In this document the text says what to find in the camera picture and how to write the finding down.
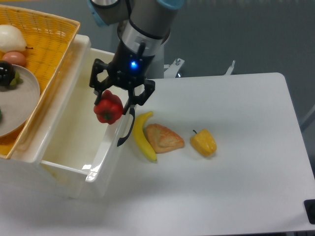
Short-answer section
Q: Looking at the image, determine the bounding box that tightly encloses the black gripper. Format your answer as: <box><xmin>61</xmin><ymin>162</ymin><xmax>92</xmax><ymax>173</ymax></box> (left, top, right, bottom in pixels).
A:
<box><xmin>89</xmin><ymin>40</ymin><xmax>156</xmax><ymax>116</ymax></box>

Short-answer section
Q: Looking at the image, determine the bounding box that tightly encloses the red bell pepper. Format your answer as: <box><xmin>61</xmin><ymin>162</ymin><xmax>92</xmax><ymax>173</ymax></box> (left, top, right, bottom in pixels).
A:
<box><xmin>94</xmin><ymin>90</ymin><xmax>124</xmax><ymax>125</ymax></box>

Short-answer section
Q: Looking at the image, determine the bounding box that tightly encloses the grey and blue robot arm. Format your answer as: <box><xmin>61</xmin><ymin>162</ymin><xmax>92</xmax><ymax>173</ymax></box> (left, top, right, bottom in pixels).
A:
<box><xmin>88</xmin><ymin>0</ymin><xmax>184</xmax><ymax>112</ymax></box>

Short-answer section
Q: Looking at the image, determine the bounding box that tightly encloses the white open upper drawer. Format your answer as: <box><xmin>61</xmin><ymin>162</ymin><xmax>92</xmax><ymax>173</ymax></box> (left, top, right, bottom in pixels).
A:
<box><xmin>41</xmin><ymin>49</ymin><xmax>132</xmax><ymax>186</ymax></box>

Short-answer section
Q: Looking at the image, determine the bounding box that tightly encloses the white drawer cabinet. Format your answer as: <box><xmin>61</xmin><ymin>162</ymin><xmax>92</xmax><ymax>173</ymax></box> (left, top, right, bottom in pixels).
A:
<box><xmin>0</xmin><ymin>35</ymin><xmax>118</xmax><ymax>198</ymax></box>

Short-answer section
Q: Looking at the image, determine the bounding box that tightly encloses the yellow bell pepper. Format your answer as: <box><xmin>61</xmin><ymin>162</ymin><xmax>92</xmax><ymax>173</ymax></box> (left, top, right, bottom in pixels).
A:
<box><xmin>190</xmin><ymin>129</ymin><xmax>217</xmax><ymax>157</ymax></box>

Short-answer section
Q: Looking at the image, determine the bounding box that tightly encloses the yellow banana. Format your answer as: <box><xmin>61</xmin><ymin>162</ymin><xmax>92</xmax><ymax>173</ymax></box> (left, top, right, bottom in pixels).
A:
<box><xmin>132</xmin><ymin>111</ymin><xmax>157</xmax><ymax>162</ymax></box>

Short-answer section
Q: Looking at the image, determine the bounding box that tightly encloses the triangular pastry turnover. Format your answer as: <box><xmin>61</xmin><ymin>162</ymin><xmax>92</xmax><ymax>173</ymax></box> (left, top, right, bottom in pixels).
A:
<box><xmin>145</xmin><ymin>123</ymin><xmax>185</xmax><ymax>154</ymax></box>

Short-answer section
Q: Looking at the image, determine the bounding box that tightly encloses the yellow wicker basket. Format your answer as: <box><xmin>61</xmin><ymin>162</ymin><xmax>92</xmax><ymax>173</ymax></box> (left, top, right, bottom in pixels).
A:
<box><xmin>0</xmin><ymin>4</ymin><xmax>80</xmax><ymax>159</ymax></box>

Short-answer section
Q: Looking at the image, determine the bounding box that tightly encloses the grey round plate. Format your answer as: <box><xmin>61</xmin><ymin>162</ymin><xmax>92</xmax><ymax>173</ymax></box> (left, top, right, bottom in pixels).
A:
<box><xmin>0</xmin><ymin>65</ymin><xmax>40</xmax><ymax>137</ymax></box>

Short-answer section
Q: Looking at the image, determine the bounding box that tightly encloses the pink egg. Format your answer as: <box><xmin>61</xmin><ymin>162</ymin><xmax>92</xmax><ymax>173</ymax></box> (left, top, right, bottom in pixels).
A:
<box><xmin>2</xmin><ymin>52</ymin><xmax>27</xmax><ymax>66</ymax></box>

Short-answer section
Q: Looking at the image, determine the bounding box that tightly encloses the dark purple mangosteen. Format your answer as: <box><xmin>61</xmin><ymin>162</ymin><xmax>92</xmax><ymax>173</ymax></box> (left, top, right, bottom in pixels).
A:
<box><xmin>0</xmin><ymin>60</ymin><xmax>23</xmax><ymax>87</ymax></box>

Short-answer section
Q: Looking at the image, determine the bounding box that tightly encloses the white pear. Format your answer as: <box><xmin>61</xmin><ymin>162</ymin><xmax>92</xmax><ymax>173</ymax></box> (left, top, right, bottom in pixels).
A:
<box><xmin>0</xmin><ymin>25</ymin><xmax>33</xmax><ymax>53</ymax></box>

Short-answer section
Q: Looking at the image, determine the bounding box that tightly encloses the black object at table edge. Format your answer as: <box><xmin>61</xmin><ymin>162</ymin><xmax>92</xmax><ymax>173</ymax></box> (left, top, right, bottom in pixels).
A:
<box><xmin>304</xmin><ymin>199</ymin><xmax>315</xmax><ymax>225</ymax></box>

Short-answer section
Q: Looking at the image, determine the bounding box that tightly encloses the black drawer handle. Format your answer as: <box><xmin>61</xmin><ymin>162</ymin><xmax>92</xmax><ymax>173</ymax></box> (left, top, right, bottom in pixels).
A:
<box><xmin>116</xmin><ymin>107</ymin><xmax>136</xmax><ymax>148</ymax></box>

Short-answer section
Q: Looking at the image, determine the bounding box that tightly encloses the white bracket behind table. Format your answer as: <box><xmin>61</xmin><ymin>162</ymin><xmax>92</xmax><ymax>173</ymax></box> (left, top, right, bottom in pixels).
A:
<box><xmin>225</xmin><ymin>60</ymin><xmax>236</xmax><ymax>75</ymax></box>

